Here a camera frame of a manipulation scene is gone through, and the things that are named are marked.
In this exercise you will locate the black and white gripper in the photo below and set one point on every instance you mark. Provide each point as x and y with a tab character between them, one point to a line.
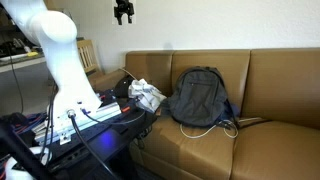
124	6

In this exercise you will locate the grey and white cloth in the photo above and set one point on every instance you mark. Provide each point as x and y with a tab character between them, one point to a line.
151	100

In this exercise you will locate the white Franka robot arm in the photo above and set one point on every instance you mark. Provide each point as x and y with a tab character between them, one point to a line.
66	66

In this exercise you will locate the white crumpled cloth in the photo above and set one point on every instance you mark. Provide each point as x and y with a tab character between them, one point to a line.
136	87

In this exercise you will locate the wooden slatted chair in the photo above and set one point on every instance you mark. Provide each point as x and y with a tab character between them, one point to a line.
87	56

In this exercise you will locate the red clamp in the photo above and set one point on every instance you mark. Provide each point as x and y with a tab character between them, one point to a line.
102	97
125	109

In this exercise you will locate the dark blue garment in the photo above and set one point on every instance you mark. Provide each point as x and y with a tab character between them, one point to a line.
165	107

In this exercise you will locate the yellow object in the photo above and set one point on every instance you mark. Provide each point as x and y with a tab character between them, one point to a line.
32	53

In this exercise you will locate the dark grey backpack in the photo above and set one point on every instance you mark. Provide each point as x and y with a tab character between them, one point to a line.
200	100

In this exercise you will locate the cluttered background desk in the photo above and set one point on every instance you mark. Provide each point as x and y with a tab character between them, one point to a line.
16	61

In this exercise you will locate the black robot table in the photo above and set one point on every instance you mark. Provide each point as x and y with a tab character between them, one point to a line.
110	140

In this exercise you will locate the brown leather sofa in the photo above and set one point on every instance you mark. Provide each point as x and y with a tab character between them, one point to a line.
276	100

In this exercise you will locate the white round object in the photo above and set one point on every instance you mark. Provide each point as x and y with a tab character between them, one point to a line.
13	168

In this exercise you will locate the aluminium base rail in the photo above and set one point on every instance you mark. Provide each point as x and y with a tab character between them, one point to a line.
96	115

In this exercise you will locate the black camera stand bar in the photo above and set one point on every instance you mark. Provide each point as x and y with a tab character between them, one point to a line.
20	151

